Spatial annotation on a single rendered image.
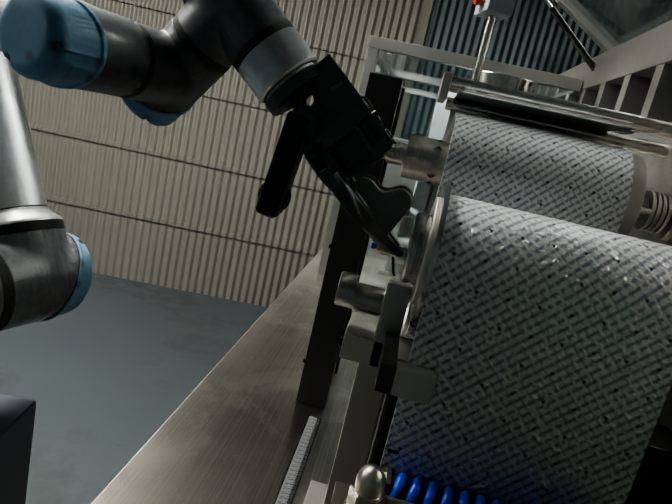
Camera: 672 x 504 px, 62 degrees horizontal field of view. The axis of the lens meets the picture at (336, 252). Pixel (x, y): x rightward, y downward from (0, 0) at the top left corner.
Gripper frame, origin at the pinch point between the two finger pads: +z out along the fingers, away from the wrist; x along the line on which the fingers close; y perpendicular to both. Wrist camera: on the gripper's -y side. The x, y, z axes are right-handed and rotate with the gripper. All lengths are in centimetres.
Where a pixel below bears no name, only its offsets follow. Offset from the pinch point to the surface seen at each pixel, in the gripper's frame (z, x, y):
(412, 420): 14.4, -8.1, -7.2
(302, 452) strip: 18.1, 11.3, -29.2
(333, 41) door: -92, 315, 4
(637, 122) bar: 8.3, 22.0, 33.8
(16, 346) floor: -45, 171, -200
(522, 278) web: 8.4, -8.0, 9.4
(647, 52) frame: 5, 56, 52
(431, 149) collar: -5.3, 20.5, 10.0
